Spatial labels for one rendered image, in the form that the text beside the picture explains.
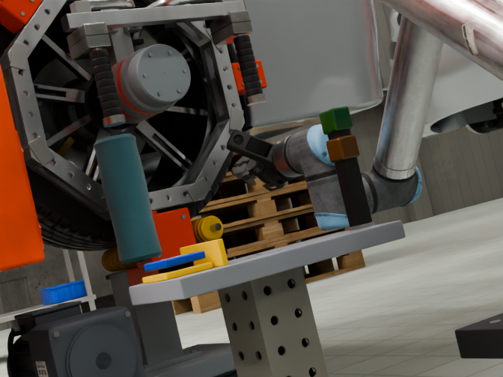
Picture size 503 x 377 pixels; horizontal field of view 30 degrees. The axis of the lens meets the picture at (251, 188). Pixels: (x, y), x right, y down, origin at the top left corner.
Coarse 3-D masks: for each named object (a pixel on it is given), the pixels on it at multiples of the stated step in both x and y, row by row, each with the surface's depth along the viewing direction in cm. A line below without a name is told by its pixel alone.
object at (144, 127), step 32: (64, 64) 214; (192, 64) 230; (64, 96) 211; (96, 96) 220; (192, 96) 234; (64, 128) 210; (96, 128) 215; (128, 128) 218; (192, 128) 234; (96, 160) 214; (160, 160) 245; (192, 160) 226
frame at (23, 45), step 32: (64, 0) 203; (32, 32) 198; (192, 32) 225; (224, 64) 223; (32, 96) 196; (224, 96) 222; (32, 128) 195; (224, 128) 220; (32, 160) 195; (64, 160) 197; (224, 160) 219; (96, 192) 200; (160, 192) 208; (192, 192) 212
